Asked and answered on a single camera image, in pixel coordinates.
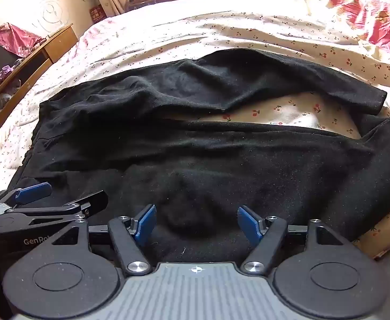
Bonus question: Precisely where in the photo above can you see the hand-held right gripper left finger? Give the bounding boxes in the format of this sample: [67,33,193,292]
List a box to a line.
[52,204,157,276]

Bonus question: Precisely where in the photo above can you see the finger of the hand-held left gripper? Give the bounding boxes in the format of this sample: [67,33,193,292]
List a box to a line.
[0,183,53,210]
[7,191,109,223]

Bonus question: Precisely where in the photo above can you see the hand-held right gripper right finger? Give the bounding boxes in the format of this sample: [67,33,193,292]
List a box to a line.
[237,205,344,276]

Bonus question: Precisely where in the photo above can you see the black pants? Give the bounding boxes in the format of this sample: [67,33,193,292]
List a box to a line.
[8,48,390,264]

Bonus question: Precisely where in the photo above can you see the purple cloth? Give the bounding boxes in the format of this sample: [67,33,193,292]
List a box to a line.
[0,65,15,89]

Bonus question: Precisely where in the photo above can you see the wooden cabinet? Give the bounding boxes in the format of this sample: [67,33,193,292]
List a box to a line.
[0,23,79,154]

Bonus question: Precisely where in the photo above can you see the pink floral bed sheet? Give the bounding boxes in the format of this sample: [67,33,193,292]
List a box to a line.
[77,18,116,54]

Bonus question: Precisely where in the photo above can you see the cherry print bed cover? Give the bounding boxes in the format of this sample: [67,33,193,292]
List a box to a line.
[0,0,390,261]

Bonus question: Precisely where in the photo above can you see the red floral quilt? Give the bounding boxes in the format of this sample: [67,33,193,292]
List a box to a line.
[312,0,390,77]

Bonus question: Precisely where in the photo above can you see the red wall sticker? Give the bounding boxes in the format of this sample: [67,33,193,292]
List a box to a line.
[89,5,106,24]

